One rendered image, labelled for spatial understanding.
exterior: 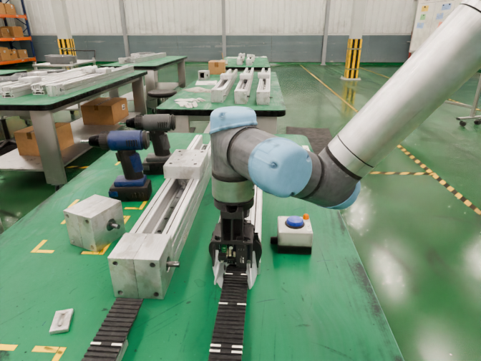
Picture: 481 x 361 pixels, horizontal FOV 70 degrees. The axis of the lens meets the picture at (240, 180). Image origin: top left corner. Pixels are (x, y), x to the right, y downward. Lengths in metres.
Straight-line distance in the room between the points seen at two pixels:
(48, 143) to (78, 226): 2.27
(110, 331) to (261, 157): 0.39
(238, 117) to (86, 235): 0.53
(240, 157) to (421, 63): 0.26
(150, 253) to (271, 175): 0.35
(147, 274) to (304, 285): 0.32
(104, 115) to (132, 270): 3.95
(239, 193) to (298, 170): 0.14
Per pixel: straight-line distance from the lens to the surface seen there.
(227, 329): 0.63
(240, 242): 0.59
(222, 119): 0.53
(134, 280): 0.73
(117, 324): 0.66
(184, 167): 1.03
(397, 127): 0.52
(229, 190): 0.56
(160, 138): 1.29
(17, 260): 0.97
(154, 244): 0.73
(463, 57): 0.52
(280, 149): 0.44
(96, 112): 4.61
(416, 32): 6.98
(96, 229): 0.89
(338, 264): 0.84
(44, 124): 3.12
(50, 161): 3.21
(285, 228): 0.83
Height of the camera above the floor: 1.27
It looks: 23 degrees down
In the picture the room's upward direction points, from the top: straight up
